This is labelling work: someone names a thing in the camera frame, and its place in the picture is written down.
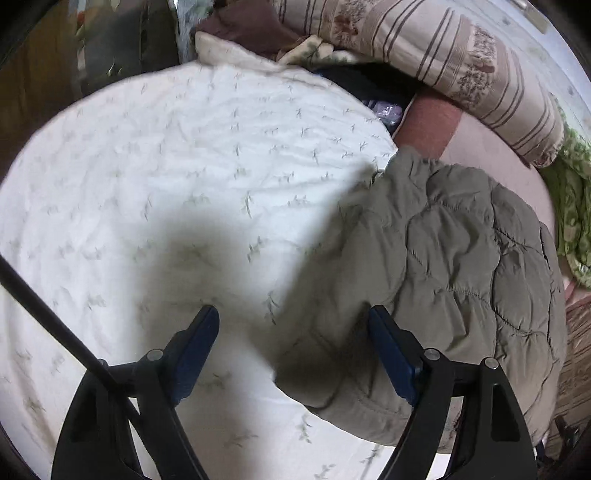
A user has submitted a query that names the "striped floral cushion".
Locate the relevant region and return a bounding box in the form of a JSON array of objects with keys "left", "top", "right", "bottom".
[{"left": 547, "top": 300, "right": 591, "bottom": 446}]

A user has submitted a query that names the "white quilted bed cover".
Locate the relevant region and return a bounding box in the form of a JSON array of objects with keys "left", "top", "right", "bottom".
[{"left": 0, "top": 32, "right": 402, "bottom": 480}]

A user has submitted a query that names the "wooden door with glass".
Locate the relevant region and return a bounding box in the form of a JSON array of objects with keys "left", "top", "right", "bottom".
[{"left": 0, "top": 0, "right": 181, "bottom": 153}]

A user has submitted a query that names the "pink padded headboard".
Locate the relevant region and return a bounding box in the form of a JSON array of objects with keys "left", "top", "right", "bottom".
[{"left": 392, "top": 88, "right": 578, "bottom": 305}]

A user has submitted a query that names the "floral printed fabric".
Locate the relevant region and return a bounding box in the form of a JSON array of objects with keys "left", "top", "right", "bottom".
[{"left": 175, "top": 0, "right": 227, "bottom": 63}]

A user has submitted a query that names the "green patterned cloth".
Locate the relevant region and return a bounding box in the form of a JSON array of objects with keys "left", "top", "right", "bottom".
[{"left": 540, "top": 104, "right": 591, "bottom": 289}]

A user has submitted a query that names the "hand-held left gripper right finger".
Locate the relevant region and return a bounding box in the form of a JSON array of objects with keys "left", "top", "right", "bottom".
[{"left": 368, "top": 305, "right": 539, "bottom": 480}]

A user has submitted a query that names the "striped floral pillow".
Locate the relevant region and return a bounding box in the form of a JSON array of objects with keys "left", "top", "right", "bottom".
[{"left": 272, "top": 0, "right": 566, "bottom": 169}]

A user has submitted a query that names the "black cable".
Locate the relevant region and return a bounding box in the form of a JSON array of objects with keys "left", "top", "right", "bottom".
[{"left": 0, "top": 254, "right": 141, "bottom": 423}]

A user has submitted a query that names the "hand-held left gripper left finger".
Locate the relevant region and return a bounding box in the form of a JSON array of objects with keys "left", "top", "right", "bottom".
[{"left": 51, "top": 305, "right": 221, "bottom": 480}]

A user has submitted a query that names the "brown garment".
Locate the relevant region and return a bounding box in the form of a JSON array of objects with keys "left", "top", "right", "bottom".
[{"left": 203, "top": 2, "right": 303, "bottom": 61}]

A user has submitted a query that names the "cream floral cloth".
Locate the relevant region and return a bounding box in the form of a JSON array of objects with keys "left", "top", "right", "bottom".
[{"left": 276, "top": 34, "right": 370, "bottom": 65}]

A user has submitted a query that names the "dark clothes pile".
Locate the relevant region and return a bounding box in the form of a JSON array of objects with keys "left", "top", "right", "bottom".
[{"left": 311, "top": 60, "right": 426, "bottom": 134}]

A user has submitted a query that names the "olive quilted hooded jacket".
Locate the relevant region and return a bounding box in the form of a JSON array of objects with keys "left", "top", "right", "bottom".
[{"left": 274, "top": 147, "right": 568, "bottom": 450}]

